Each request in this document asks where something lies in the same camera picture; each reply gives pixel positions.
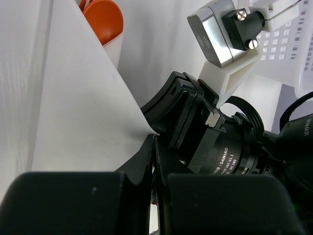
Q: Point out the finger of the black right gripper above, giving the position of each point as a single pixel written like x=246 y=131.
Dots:
x=169 y=108

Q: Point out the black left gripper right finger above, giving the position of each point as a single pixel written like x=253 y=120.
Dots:
x=191 y=204

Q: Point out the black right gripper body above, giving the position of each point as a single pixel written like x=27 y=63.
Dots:
x=210 y=142

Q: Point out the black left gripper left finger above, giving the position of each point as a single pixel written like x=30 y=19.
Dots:
x=82 y=203

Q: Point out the white paper napkin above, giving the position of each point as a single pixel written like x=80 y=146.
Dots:
x=88 y=118

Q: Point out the orange plastic spoon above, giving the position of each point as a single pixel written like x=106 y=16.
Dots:
x=105 y=18

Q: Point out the orange plastic fork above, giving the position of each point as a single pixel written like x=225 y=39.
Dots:
x=84 y=3

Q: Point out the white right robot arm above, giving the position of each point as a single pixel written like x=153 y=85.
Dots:
x=220 y=175

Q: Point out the white perforated plastic basket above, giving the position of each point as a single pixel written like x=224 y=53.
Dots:
x=287 y=52

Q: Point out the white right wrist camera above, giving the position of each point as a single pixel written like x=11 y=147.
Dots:
x=228 y=39

